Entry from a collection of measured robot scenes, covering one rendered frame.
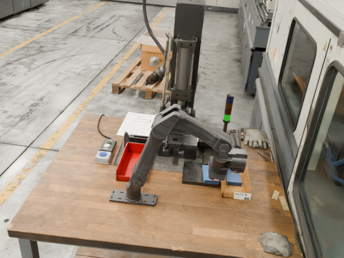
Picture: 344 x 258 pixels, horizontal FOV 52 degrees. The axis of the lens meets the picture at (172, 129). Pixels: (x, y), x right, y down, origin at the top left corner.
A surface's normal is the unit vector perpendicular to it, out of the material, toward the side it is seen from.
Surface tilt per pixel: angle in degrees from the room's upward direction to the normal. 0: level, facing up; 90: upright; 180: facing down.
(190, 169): 0
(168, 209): 0
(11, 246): 0
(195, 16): 90
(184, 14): 90
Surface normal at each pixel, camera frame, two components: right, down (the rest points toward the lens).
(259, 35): -0.15, 0.48
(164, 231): 0.07, -0.87
